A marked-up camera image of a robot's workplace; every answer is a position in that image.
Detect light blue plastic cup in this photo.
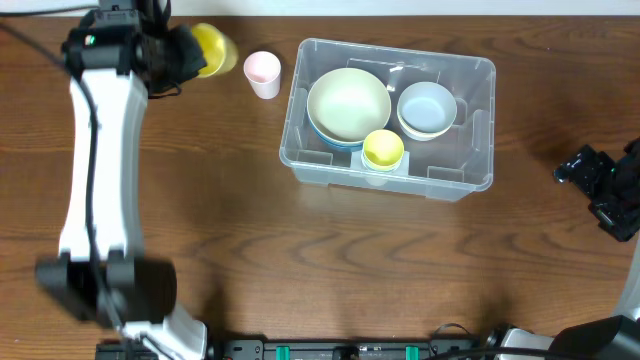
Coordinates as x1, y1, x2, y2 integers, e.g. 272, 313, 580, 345
362, 157, 402, 172

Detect beige large bowl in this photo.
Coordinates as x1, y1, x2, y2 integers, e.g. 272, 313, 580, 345
306, 68, 392, 147

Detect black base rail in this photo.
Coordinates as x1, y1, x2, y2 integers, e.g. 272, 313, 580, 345
94, 338, 481, 360

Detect grey small bowl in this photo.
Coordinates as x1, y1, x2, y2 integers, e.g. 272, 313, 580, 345
397, 82, 458, 137

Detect pink plastic cup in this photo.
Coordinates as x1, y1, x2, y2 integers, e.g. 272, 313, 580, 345
243, 51, 282, 100

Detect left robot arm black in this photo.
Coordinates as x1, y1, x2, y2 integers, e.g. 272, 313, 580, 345
35, 1, 208, 359

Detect clear plastic storage container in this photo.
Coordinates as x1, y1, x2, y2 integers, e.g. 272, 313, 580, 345
279, 38, 497, 202

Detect yellow small bowl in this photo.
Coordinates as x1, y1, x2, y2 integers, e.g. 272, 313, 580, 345
398, 117, 450, 141

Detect yellow plastic cup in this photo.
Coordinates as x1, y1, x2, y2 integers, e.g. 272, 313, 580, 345
362, 129, 404, 165
191, 23, 238, 78

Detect pale green plastic cup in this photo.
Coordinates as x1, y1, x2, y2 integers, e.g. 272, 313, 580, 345
365, 171, 388, 187

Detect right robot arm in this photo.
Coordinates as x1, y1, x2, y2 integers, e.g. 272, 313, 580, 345
485, 139, 639, 359

